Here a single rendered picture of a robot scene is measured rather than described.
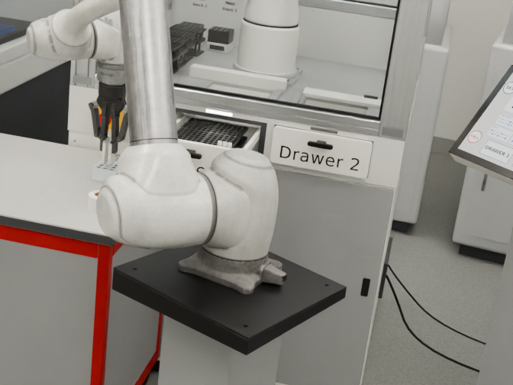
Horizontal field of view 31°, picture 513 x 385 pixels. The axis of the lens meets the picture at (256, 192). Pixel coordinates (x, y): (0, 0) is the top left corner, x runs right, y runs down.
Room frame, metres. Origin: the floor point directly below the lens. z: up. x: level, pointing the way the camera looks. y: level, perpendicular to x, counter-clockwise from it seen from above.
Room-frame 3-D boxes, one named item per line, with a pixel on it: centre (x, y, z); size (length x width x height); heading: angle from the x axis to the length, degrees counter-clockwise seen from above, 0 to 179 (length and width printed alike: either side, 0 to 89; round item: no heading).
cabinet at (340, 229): (3.12, 0.01, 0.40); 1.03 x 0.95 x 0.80; 81
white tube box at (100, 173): (2.50, 0.41, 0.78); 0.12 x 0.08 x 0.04; 169
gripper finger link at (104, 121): (2.48, 0.44, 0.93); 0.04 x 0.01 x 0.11; 165
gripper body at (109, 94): (2.48, 0.43, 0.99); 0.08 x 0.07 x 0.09; 75
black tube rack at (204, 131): (2.58, 0.15, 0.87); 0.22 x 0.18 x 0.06; 171
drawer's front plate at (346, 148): (2.60, -0.17, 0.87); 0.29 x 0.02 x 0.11; 81
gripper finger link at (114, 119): (2.47, 0.41, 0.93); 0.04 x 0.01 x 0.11; 165
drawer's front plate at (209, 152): (2.38, 0.19, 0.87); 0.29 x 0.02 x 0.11; 81
